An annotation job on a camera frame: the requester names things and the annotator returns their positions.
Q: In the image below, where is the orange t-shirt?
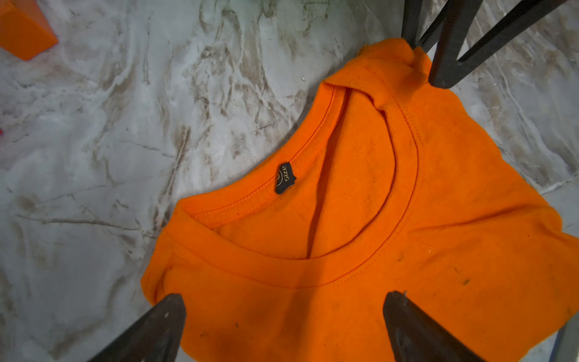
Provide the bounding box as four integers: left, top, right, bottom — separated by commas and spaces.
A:
142, 39, 578, 361

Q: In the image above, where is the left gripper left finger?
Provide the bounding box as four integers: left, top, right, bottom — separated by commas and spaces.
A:
90, 294, 186, 362

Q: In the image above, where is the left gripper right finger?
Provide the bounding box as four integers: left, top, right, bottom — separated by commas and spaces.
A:
383, 291, 482, 362

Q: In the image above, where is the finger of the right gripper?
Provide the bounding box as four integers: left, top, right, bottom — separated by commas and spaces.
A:
429, 0, 565, 89
401, 0, 450, 52

